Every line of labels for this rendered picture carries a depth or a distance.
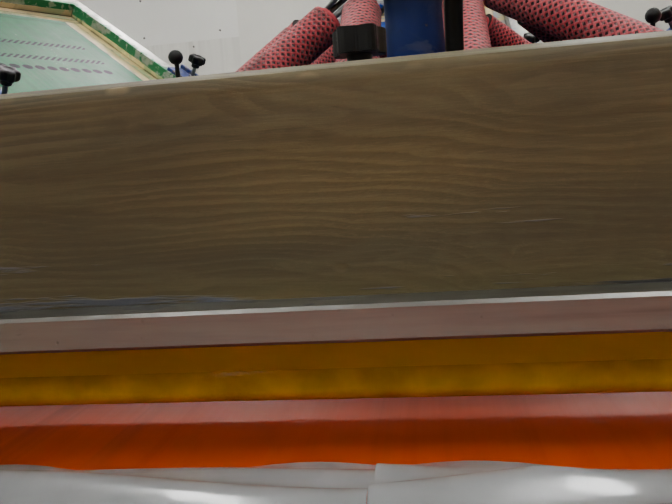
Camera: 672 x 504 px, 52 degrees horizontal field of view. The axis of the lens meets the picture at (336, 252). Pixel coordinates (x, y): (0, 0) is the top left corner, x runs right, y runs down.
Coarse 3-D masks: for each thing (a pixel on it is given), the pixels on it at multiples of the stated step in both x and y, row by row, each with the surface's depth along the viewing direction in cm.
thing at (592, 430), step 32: (416, 416) 21; (448, 416) 20; (480, 416) 20; (512, 416) 20; (544, 416) 20; (576, 416) 20; (608, 416) 20; (640, 416) 19; (384, 448) 19; (416, 448) 18; (448, 448) 18; (480, 448) 18; (512, 448) 18; (544, 448) 18; (576, 448) 18; (608, 448) 18; (640, 448) 17
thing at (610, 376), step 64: (0, 384) 22; (64, 384) 22; (128, 384) 22; (192, 384) 21; (256, 384) 21; (320, 384) 21; (384, 384) 21; (448, 384) 20; (512, 384) 20; (576, 384) 20; (640, 384) 20
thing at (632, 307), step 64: (0, 320) 20; (64, 320) 19; (128, 320) 19; (192, 320) 19; (256, 320) 18; (320, 320) 18; (384, 320) 18; (448, 320) 18; (512, 320) 17; (576, 320) 17; (640, 320) 17
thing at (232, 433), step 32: (0, 416) 23; (32, 416) 23; (64, 416) 23; (96, 416) 23; (128, 416) 23; (160, 416) 22; (192, 416) 22; (224, 416) 22; (256, 416) 22; (288, 416) 21; (320, 416) 21; (352, 416) 21; (384, 416) 21; (0, 448) 21; (32, 448) 20; (64, 448) 20; (96, 448) 20; (128, 448) 20; (160, 448) 20; (192, 448) 20; (224, 448) 19; (256, 448) 19; (288, 448) 19; (320, 448) 19; (352, 448) 19
